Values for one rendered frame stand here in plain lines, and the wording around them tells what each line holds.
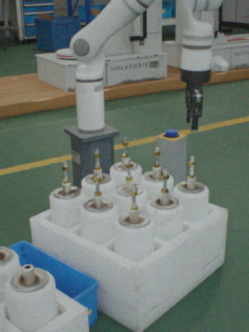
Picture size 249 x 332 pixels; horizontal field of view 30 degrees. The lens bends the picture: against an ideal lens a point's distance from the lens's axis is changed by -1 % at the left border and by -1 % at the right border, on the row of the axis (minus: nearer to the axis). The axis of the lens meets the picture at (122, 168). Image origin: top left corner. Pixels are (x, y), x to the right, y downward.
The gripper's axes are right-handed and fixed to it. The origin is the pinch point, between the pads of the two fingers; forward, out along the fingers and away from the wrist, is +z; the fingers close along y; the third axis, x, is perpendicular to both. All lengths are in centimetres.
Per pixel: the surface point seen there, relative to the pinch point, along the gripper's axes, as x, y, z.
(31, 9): -138, -526, 21
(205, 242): 4.0, 9.8, 30.1
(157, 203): -9.3, 11.1, 17.9
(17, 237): -53, -16, 45
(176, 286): -4.4, 19.6, 36.9
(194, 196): 0.8, 5.8, 18.4
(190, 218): 0.2, 6.3, 24.8
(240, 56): 79, -266, 33
